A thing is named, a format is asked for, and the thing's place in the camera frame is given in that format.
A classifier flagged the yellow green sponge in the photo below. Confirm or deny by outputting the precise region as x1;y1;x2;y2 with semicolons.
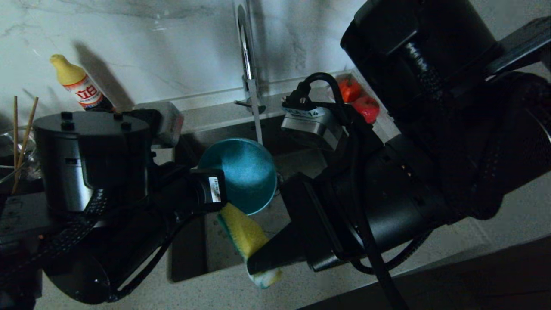
217;202;284;289

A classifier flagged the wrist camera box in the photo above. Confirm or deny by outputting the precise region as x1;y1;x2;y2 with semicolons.
133;101;185;149
281;105;345;151

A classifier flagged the wooden chopstick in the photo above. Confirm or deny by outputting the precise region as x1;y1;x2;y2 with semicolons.
12;97;39;194
13;96;19;168

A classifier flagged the chrome sink faucet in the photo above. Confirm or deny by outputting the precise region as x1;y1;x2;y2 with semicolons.
234;0;266;116

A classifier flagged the red toy apple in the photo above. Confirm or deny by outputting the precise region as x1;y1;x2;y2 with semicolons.
353;96;380;124

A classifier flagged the orange dish soap bottle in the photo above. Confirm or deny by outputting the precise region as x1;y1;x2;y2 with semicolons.
50;54;115;112

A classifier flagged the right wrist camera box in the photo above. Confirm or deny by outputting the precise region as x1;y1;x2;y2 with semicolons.
281;105;345;151

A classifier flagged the stainless steel sink basin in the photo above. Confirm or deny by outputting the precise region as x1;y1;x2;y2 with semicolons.
171;108;336;282

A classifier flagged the orange-red toy tomato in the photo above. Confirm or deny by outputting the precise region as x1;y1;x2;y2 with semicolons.
338;77;362;103

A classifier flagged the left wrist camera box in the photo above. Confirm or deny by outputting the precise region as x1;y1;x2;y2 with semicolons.
133;101;185;149

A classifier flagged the teal plastic bowl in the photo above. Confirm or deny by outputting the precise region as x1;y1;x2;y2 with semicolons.
197;138;278;216

